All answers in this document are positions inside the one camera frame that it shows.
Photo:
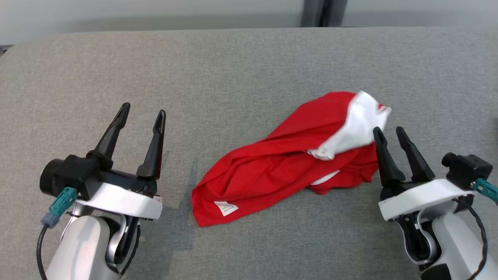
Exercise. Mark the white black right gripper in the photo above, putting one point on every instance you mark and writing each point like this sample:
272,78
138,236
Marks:
420,196

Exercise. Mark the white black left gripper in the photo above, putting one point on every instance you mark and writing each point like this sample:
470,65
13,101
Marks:
124,202

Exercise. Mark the red and white garment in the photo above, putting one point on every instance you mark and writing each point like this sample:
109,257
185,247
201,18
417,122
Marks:
272,163

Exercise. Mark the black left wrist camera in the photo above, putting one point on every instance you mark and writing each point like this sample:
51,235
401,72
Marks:
74,173

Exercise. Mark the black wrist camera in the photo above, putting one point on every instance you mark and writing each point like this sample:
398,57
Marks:
465,169
74,173

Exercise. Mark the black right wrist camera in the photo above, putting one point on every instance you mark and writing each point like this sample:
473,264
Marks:
465,169

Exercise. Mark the aluminium frame post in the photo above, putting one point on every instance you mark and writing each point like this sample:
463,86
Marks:
311,11

